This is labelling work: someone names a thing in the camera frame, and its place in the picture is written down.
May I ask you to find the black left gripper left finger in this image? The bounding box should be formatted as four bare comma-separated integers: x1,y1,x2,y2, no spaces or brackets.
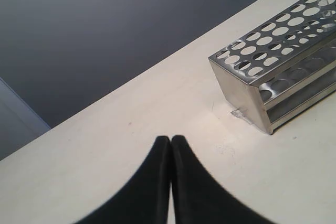
77,136,171,223

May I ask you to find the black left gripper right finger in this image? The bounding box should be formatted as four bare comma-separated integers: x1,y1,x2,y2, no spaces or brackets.
171,135,268,223

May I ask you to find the stainless steel test tube rack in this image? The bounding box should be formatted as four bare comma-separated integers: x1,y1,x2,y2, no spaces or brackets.
209,0,335,134

